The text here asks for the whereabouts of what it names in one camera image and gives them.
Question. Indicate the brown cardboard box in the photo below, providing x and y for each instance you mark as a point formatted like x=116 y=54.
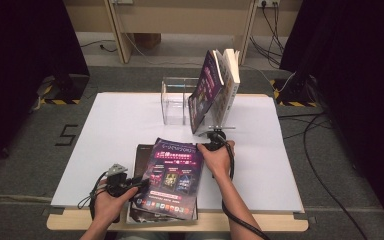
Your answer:
x=146 y=40

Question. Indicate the purple magazine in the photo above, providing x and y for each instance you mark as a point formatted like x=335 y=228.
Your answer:
x=203 y=93
x=170 y=173

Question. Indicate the clear acrylic book rack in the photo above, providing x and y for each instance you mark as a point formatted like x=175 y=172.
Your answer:
x=173 y=106

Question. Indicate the person's right hand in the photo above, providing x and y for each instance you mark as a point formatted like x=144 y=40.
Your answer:
x=218 y=161

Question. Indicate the thick white picture-grid book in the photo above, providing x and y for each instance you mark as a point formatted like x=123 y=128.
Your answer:
x=231 y=76

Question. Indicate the person's left hand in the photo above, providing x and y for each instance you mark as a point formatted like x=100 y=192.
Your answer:
x=110 y=208

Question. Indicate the beige wooden desk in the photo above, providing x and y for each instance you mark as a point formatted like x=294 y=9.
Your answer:
x=186 y=20

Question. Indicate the white wall socket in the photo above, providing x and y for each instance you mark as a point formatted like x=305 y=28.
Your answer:
x=269 y=2

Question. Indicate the black stand base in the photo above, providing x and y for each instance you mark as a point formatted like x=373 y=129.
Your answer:
x=73 y=86
x=298 y=90

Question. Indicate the black tape floor mark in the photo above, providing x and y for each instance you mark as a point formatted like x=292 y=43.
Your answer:
x=67 y=135

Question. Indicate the light wooden table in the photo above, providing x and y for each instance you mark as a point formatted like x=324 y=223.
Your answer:
x=246 y=221

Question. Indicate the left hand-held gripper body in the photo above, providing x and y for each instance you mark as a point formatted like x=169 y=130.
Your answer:
x=118 y=183

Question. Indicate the yellow black hazard tape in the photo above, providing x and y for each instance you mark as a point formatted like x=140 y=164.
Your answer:
x=60 y=101
x=296 y=104

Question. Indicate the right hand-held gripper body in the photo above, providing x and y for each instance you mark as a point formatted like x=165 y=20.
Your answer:
x=215 y=141

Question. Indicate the black curtain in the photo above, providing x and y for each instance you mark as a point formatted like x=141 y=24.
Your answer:
x=20 y=66
x=363 y=66

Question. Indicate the white power strip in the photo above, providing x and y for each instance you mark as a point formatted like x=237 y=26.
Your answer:
x=122 y=1

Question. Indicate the dark magazine with portrait back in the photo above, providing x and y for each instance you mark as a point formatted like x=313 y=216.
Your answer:
x=143 y=156

